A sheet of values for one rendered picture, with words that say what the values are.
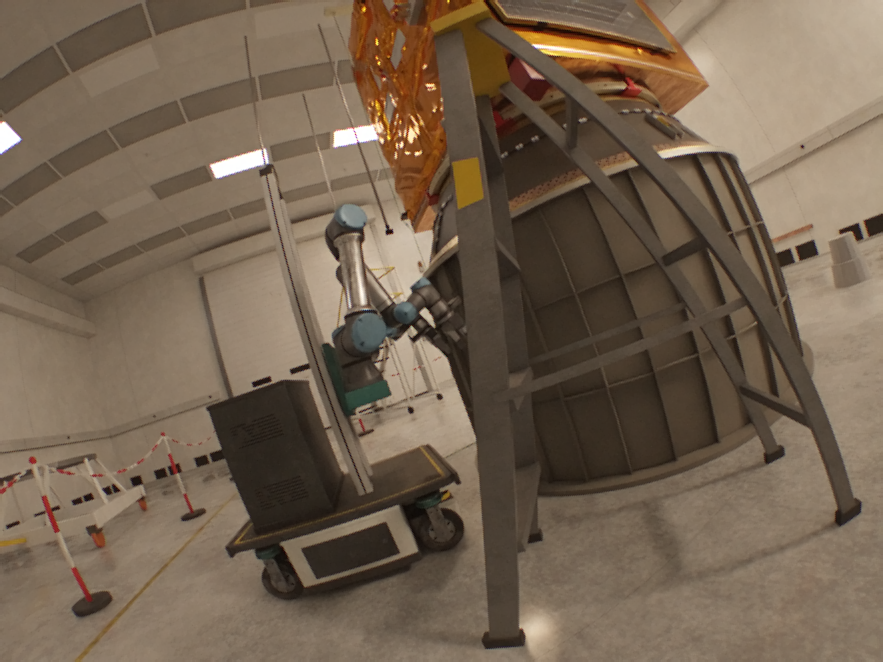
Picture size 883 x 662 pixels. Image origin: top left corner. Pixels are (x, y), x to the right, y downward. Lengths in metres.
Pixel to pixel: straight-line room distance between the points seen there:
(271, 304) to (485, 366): 8.99
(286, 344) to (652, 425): 8.59
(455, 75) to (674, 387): 1.27
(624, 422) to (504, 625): 0.91
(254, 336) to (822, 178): 11.46
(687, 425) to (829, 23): 6.15
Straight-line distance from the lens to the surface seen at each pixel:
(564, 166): 1.60
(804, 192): 6.60
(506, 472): 0.76
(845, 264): 4.03
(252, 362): 9.45
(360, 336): 1.20
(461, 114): 0.87
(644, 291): 1.46
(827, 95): 6.58
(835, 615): 0.94
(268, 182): 1.78
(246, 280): 9.88
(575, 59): 1.89
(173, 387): 10.20
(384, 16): 3.02
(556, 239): 1.48
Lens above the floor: 0.73
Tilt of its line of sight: 4 degrees up
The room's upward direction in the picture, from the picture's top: 20 degrees counter-clockwise
